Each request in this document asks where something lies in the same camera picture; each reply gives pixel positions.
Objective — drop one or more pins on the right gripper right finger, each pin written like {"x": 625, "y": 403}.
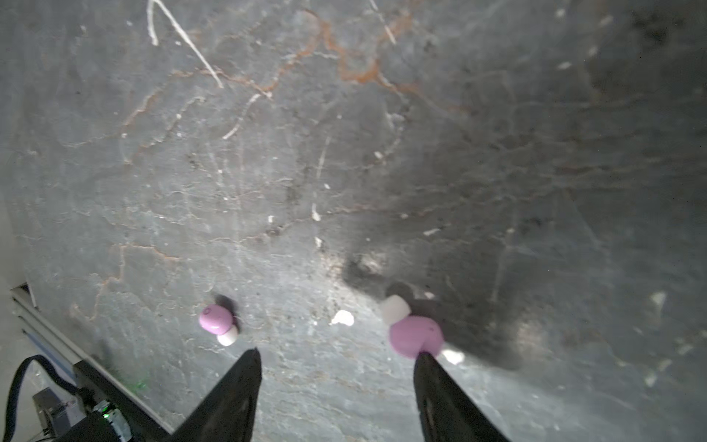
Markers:
{"x": 446, "y": 412}

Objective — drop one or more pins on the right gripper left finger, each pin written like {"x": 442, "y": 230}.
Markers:
{"x": 228, "y": 412}

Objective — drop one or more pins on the purple earbud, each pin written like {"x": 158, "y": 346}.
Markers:
{"x": 410, "y": 335}
{"x": 220, "y": 322}

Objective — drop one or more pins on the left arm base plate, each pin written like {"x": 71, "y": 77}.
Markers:
{"x": 109, "y": 413}

